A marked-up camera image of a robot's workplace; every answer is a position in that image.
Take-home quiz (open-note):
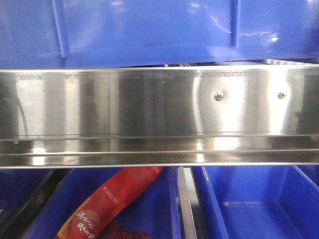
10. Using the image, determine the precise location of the large blue bin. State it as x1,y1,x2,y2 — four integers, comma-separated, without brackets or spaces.
0,0,319,69

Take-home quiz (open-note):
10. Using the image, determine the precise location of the lower blue bin left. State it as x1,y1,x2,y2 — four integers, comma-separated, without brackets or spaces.
23,167,182,239

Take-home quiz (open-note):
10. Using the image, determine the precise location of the lower blue bin right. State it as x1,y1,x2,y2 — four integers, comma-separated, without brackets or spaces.
192,166,319,239

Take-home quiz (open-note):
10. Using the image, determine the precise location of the steel divider between lower bins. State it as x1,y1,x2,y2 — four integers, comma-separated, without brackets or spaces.
178,167,208,239

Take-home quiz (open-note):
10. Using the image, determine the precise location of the red snack packet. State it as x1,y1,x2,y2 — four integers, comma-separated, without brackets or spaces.
55,166,163,239

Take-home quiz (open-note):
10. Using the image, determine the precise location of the stainless steel front rail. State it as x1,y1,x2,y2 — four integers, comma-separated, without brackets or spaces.
0,64,319,168

